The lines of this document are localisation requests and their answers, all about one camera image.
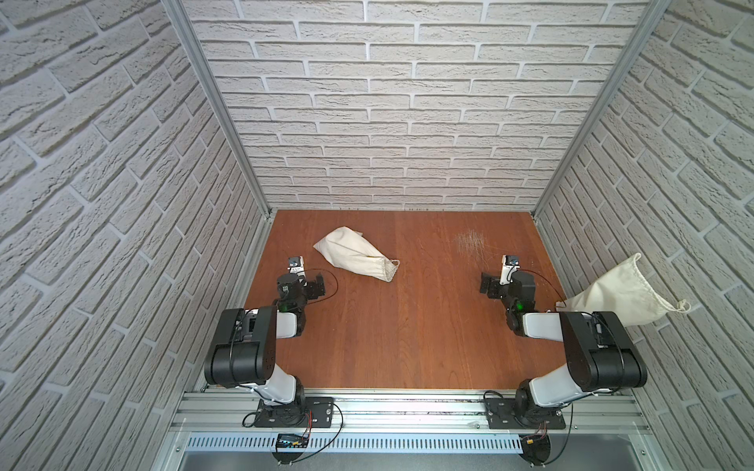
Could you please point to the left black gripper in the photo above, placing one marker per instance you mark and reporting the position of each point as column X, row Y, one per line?
column 315, row 286

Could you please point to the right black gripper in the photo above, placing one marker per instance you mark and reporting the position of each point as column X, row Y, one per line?
column 487, row 282

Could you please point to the cream cloth drawstring bag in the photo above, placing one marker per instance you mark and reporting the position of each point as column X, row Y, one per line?
column 347, row 249

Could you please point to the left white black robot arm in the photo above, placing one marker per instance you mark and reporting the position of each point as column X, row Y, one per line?
column 242, row 355

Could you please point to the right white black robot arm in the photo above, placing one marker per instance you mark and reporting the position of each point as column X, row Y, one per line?
column 599, row 357

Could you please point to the right round black controller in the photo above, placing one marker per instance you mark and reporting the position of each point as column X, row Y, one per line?
column 536, row 450

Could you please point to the white perforated vent strip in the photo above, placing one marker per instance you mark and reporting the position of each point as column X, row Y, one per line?
column 440, row 444

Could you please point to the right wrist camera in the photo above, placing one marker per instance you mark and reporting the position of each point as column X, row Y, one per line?
column 510, row 264

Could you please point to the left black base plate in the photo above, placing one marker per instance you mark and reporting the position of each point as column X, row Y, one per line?
column 316, row 412

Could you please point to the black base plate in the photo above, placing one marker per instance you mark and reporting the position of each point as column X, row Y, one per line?
column 508, row 414
column 316, row 412

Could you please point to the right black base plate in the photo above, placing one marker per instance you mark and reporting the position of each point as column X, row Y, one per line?
column 508, row 414

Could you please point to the cream cloth bag at wall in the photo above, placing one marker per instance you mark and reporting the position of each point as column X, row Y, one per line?
column 625, row 291

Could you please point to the aluminium front rail frame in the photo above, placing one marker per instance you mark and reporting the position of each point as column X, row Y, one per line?
column 417, row 412

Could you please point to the left controller board with wires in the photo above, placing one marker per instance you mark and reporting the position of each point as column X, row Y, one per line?
column 290, row 449

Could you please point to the left aluminium corner post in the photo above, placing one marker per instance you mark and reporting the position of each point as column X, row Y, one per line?
column 181, row 22

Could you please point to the aluminium corner post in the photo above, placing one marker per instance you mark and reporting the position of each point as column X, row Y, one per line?
column 646, row 25
column 181, row 22

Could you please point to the right aluminium corner post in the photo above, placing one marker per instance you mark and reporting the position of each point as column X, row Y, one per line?
column 646, row 25

